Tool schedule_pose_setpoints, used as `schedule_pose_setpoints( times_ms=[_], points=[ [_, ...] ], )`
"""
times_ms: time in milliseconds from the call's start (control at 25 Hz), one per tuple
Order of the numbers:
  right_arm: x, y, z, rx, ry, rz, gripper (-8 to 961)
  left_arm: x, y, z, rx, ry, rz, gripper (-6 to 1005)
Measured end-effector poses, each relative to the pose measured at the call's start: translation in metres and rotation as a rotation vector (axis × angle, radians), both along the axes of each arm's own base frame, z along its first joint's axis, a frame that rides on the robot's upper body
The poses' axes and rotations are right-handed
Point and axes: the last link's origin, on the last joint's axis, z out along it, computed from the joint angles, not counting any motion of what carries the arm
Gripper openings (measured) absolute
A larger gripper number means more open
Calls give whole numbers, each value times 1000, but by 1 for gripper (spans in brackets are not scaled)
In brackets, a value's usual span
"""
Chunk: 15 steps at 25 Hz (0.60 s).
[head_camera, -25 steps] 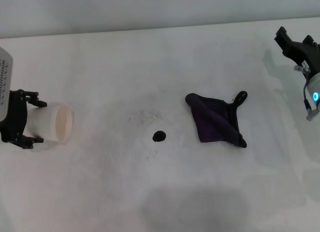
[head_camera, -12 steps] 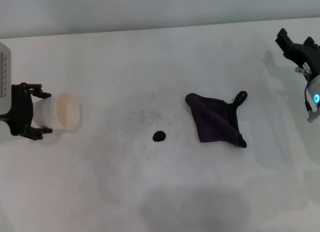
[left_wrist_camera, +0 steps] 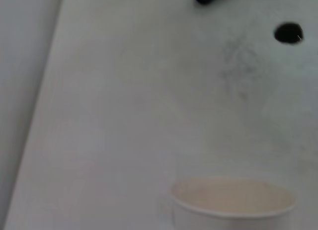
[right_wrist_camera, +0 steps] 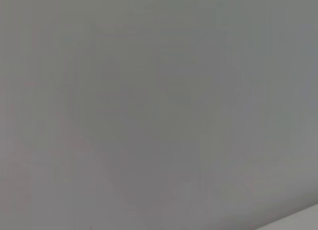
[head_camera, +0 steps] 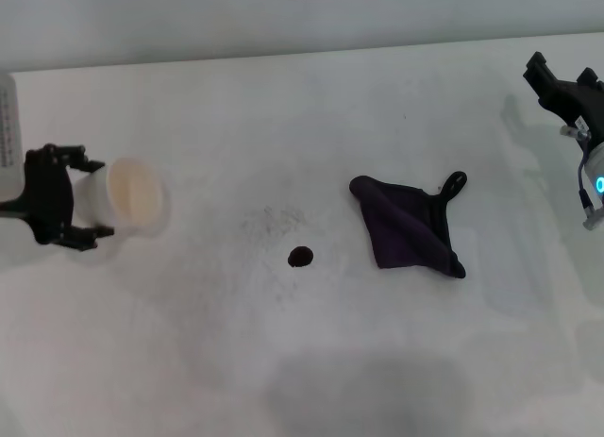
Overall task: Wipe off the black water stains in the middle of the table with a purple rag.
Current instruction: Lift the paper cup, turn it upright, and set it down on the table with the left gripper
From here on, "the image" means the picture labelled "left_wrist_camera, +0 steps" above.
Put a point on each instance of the small black round object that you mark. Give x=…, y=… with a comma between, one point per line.
x=288, y=33

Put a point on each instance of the white paper cup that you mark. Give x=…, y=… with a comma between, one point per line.
x=233, y=205

